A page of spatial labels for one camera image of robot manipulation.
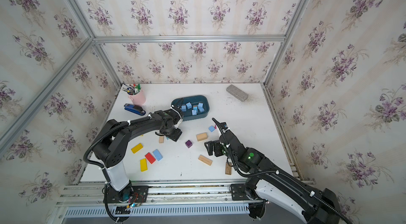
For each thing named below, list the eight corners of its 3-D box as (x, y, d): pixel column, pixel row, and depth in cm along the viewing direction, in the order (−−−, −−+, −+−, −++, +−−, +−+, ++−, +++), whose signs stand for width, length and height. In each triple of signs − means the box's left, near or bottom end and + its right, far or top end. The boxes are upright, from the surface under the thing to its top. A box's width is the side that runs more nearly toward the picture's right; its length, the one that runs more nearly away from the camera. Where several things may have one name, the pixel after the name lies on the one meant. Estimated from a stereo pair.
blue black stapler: (124, 110, 107) (122, 107, 103) (128, 106, 109) (125, 102, 106) (143, 116, 104) (141, 112, 101) (147, 111, 107) (145, 107, 103)
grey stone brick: (225, 91, 119) (225, 88, 116) (230, 86, 122) (231, 83, 119) (243, 102, 112) (244, 100, 109) (248, 97, 115) (249, 94, 112)
